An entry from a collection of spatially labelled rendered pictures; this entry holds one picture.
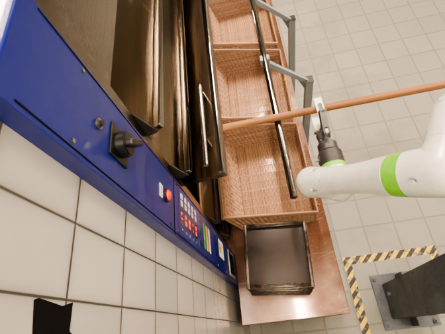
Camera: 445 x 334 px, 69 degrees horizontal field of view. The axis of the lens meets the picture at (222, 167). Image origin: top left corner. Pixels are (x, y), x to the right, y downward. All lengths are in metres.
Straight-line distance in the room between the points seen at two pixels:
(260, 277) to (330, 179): 0.62
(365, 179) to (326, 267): 0.91
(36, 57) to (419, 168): 0.76
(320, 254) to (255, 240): 0.42
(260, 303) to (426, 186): 1.13
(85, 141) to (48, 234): 0.14
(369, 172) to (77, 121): 0.72
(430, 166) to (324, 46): 2.61
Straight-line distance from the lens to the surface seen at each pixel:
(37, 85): 0.44
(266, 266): 1.49
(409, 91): 1.52
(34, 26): 0.48
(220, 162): 1.04
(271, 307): 1.77
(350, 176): 0.99
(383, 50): 3.37
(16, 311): 0.42
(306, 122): 2.13
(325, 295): 1.78
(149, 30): 1.03
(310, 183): 1.10
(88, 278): 0.52
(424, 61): 3.35
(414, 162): 0.87
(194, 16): 1.57
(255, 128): 1.91
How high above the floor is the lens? 2.34
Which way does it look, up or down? 61 degrees down
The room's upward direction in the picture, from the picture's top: 24 degrees counter-clockwise
